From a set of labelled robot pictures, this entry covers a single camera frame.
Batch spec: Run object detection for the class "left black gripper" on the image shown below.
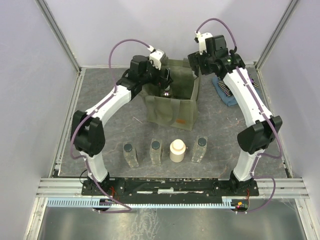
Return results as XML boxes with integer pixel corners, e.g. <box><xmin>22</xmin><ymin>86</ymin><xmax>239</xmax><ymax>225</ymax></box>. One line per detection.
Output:
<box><xmin>139</xmin><ymin>56</ymin><xmax>173</xmax><ymax>90</ymax></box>

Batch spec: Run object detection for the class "chrome dome clear bottle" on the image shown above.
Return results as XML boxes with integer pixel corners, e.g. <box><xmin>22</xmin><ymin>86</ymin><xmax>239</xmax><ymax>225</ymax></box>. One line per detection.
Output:
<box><xmin>160</xmin><ymin>85</ymin><xmax>174</xmax><ymax>99</ymax></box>

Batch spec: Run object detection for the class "green canvas bag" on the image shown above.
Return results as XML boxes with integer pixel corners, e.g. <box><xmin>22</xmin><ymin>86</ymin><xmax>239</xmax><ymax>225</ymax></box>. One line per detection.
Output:
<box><xmin>139</xmin><ymin>58</ymin><xmax>201</xmax><ymax>131</ymax></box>

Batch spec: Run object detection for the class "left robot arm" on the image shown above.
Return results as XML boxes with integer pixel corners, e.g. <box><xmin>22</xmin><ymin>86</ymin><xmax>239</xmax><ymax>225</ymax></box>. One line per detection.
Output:
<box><xmin>70</xmin><ymin>50</ymin><xmax>173</xmax><ymax>195</ymax></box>

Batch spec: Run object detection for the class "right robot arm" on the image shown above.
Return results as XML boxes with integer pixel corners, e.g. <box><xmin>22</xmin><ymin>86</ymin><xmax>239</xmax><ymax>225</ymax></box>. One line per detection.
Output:
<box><xmin>188</xmin><ymin>33</ymin><xmax>283</xmax><ymax>196</ymax></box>

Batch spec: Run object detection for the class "black white striped cloth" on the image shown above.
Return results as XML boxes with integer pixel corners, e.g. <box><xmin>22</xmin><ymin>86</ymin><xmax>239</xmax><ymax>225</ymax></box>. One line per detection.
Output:
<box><xmin>217</xmin><ymin>77</ymin><xmax>259</xmax><ymax>97</ymax></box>

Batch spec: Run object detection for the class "blue folded cloth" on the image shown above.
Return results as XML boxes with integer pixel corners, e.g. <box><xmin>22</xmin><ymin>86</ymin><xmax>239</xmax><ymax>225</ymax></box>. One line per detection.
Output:
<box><xmin>212</xmin><ymin>76</ymin><xmax>263</xmax><ymax>107</ymax></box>

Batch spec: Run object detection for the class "middle clear square bottle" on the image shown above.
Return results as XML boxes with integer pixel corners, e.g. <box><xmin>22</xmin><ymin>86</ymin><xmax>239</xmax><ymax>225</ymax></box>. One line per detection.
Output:
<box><xmin>149</xmin><ymin>138</ymin><xmax>163</xmax><ymax>166</ymax></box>

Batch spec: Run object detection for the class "clear square bottle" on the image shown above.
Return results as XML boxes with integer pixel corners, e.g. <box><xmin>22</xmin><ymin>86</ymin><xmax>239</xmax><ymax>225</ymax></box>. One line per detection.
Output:
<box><xmin>191</xmin><ymin>135</ymin><xmax>208</xmax><ymax>163</ymax></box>
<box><xmin>149</xmin><ymin>138</ymin><xmax>163</xmax><ymax>166</ymax></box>
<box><xmin>123</xmin><ymin>141</ymin><xmax>139</xmax><ymax>168</ymax></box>

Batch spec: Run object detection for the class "cream cylindrical jar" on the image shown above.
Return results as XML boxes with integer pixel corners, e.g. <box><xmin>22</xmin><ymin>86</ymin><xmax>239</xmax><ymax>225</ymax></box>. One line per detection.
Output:
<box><xmin>169</xmin><ymin>139</ymin><xmax>186</xmax><ymax>163</ymax></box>

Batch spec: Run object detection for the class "right clear square bottle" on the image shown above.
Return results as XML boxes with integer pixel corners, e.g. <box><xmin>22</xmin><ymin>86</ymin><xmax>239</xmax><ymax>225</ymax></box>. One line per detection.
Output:
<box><xmin>191</xmin><ymin>135</ymin><xmax>208</xmax><ymax>163</ymax></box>

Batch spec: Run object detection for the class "left clear square bottle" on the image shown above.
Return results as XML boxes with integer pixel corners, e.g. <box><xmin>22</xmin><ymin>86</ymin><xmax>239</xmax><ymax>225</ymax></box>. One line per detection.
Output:
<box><xmin>123</xmin><ymin>141</ymin><xmax>139</xmax><ymax>168</ymax></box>

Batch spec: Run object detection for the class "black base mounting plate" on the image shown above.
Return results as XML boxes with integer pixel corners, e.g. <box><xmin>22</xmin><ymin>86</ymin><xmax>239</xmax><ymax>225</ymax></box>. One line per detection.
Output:
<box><xmin>81</xmin><ymin>176</ymin><xmax>259</xmax><ymax>204</ymax></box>

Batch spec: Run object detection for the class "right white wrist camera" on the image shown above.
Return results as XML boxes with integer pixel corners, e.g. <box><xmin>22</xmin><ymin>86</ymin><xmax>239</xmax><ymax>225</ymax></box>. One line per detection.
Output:
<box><xmin>194</xmin><ymin>31</ymin><xmax>213</xmax><ymax>55</ymax></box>

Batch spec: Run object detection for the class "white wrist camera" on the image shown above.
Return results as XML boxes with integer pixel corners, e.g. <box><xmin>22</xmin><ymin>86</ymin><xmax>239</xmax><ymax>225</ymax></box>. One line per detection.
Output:
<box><xmin>148</xmin><ymin>45</ymin><xmax>168</xmax><ymax>70</ymax></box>
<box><xmin>194</xmin><ymin>31</ymin><xmax>213</xmax><ymax>55</ymax></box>

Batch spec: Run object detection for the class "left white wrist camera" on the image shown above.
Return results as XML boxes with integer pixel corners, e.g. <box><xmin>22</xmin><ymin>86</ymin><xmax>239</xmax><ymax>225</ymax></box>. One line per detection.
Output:
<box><xmin>148</xmin><ymin>45</ymin><xmax>168</xmax><ymax>70</ymax></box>

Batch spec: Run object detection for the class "blue slotted cable duct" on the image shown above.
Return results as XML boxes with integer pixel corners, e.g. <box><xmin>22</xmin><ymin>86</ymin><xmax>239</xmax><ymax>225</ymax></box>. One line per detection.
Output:
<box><xmin>46</xmin><ymin>197</ymin><xmax>241</xmax><ymax>210</ymax></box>

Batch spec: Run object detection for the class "aluminium front rail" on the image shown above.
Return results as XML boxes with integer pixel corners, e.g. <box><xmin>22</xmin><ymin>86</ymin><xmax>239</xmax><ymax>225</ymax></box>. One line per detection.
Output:
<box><xmin>36</xmin><ymin>178</ymin><xmax>310</xmax><ymax>199</ymax></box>

